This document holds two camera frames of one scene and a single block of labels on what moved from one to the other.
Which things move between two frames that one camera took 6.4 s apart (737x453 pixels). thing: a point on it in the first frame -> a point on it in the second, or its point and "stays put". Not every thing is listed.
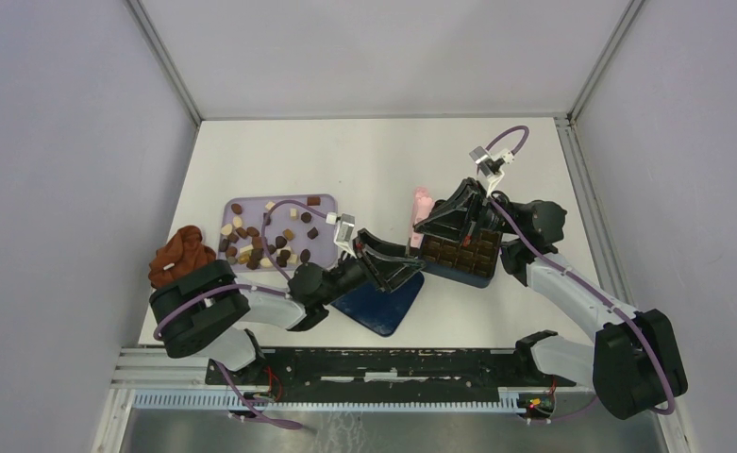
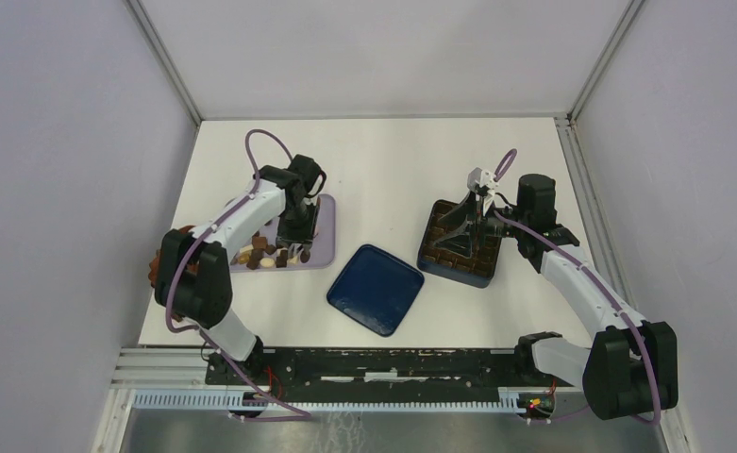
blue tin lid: x=381 y=311 stays put
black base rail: x=382 y=368 stays put
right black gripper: x=460 y=215 -> x=475 y=213
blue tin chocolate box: x=471 y=264 stays put
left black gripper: x=387 y=249 -> x=304 y=234
